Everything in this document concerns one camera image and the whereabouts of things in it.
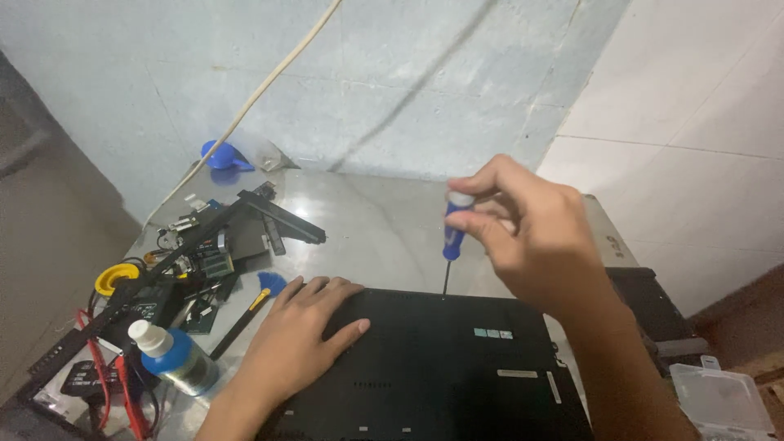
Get blue capped spray bottle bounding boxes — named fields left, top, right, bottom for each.
left=127, top=320, right=220, bottom=397

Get heap of laptop parts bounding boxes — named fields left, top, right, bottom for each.
left=144, top=181, right=289, bottom=336

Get black device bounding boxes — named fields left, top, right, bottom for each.
left=603, top=267, right=711, bottom=376

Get red multimeter leads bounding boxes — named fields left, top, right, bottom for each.
left=75, top=309, right=151, bottom=441

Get long black laptop battery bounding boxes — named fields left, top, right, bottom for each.
left=238, top=190, right=327, bottom=245

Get white cable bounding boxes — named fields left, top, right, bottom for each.
left=142, top=0, right=344, bottom=230

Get clear plastic parts box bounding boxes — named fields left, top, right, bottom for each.
left=669, top=355, right=777, bottom=441

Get person's right hand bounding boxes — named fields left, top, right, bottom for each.
left=448, top=154, right=613, bottom=319

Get black laptop bezel strip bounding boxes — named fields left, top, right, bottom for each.
left=27, top=202, right=246, bottom=383

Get clear plastic bag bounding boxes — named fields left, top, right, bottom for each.
left=236, top=130, right=300, bottom=172

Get blue plastic funnel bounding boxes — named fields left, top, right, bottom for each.
left=201, top=140, right=256, bottom=172

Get yellow solder wick spool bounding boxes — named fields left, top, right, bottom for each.
left=94, top=263, right=141, bottom=297

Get blue bristle brush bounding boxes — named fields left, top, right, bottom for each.
left=209, top=271, right=288, bottom=361

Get black laptop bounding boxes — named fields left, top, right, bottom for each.
left=256, top=287, right=595, bottom=441

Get blue handled screwdriver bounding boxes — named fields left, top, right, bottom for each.
left=442, top=192, right=475, bottom=298

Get person's left hand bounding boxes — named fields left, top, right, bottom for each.
left=239, top=276, right=372, bottom=406

